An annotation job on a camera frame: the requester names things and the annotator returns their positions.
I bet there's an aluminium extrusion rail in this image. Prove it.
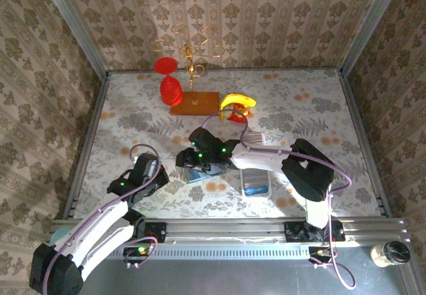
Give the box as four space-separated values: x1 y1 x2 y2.
49 217 409 245

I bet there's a glass jar with black lid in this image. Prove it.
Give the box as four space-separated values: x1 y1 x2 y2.
370 240 411 269

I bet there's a small connector board with LED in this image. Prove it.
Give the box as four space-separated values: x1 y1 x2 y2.
308 246 337 270
122 246 156 270

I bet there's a gold wire rack wooden base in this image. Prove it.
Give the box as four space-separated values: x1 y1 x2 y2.
151 23 226 117

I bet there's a grey metal plate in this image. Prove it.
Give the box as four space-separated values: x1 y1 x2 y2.
79 258 417 295

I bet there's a red plastic banana stand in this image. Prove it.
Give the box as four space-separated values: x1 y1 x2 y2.
227 104 251 124

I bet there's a blue VIP credit card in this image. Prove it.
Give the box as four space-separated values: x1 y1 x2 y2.
186 170 214 184

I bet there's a red plastic wine glass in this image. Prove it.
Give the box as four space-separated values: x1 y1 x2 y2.
153 56 185 107

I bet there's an aluminium frame post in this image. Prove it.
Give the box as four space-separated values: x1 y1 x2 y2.
338 0 406 76
37 0 111 81

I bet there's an aluminium table edge bar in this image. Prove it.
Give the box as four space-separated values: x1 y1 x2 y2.
337 70 394 218
62 73 111 220

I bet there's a floral patterned table cloth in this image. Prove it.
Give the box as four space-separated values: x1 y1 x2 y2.
71 68 384 220

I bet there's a yellow banana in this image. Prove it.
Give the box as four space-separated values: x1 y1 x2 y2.
218 94 258 121

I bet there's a white plastic card tray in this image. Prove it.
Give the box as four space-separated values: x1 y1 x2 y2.
239 133 272 198

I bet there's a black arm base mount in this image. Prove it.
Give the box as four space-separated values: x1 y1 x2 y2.
284 220 346 244
132 220 168 244

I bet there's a grey slotted cable duct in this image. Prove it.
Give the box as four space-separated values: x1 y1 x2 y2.
109 244 312 260

